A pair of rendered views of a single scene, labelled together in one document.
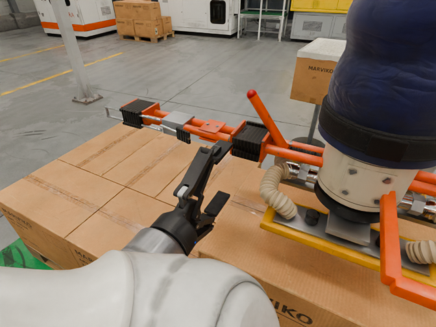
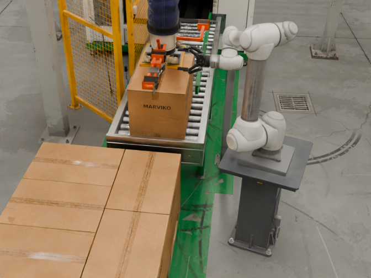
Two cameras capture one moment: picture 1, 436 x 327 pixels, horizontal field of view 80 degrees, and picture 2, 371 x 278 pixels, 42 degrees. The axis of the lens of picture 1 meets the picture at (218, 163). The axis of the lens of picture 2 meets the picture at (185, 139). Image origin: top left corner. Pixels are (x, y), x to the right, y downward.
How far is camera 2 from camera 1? 3.24 m
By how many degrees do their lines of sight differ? 84
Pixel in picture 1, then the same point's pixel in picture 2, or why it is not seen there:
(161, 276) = (230, 30)
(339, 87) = (170, 21)
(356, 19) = (170, 6)
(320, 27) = not seen: outside the picture
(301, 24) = not seen: outside the picture
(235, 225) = (169, 88)
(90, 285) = (234, 32)
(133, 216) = (134, 189)
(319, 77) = not seen: outside the picture
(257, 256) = (180, 83)
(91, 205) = (133, 218)
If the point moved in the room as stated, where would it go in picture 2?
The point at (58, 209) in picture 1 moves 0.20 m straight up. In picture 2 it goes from (146, 235) to (145, 210)
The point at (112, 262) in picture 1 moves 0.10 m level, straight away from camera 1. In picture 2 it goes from (231, 32) to (223, 37)
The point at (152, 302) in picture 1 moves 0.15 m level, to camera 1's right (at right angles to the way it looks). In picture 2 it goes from (233, 30) to (223, 21)
